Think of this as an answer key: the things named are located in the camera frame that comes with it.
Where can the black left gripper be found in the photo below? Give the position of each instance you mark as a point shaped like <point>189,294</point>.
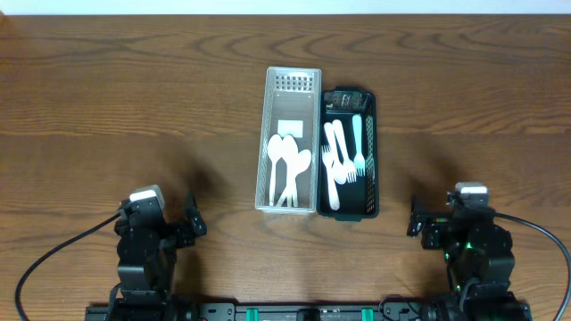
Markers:
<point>179,233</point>

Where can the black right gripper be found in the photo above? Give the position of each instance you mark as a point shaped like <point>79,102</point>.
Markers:
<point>428,229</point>

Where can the pale green plastic fork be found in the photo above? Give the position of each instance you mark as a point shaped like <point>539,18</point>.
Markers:
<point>359,160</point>

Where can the white plastic fork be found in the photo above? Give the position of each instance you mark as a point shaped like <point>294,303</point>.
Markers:
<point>348,165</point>
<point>328,161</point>

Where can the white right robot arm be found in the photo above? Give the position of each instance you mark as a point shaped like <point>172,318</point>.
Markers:
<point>477,285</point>

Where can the dark green plastic basket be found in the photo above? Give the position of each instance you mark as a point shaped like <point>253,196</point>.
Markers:
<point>358,200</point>

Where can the clear perforated plastic basket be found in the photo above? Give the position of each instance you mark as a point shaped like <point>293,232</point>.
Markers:
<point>290,108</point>

